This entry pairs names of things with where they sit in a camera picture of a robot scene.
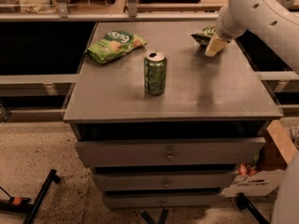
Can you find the black stand leg left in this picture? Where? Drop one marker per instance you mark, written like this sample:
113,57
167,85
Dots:
26,205

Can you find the green jalapeno chip bag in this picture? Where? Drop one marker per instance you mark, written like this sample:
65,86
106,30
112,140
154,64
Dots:
204,36

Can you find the grey drawer cabinet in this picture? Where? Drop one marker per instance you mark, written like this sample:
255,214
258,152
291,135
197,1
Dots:
204,98

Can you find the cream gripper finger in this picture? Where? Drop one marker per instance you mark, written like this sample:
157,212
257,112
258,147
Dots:
215,45

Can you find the bottom grey drawer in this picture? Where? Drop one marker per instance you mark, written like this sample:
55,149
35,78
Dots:
158,200

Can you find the black stand leg right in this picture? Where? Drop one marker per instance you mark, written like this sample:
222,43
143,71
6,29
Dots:
244,203

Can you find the metal shelf rail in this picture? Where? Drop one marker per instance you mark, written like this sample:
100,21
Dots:
105,10

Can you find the light green snack bag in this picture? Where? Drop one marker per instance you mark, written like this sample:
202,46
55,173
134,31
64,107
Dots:
114,45

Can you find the white cardboard box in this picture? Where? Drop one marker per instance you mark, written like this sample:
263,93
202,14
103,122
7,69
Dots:
275,156

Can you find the red snack packets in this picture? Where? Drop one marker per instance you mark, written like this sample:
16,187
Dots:
247,169

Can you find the green soda can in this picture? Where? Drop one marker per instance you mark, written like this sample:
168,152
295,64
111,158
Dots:
155,66

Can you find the grey drawer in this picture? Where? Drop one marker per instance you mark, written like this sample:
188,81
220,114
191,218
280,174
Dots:
155,152
164,180
158,200

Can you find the middle grey drawer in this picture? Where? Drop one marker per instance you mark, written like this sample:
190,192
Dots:
164,180

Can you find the black stand leg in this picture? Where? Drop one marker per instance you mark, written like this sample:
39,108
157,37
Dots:
26,205
244,203

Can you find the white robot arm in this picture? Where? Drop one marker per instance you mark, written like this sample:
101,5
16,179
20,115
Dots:
278,28

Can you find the top grey drawer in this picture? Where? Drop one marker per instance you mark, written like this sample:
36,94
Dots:
155,152

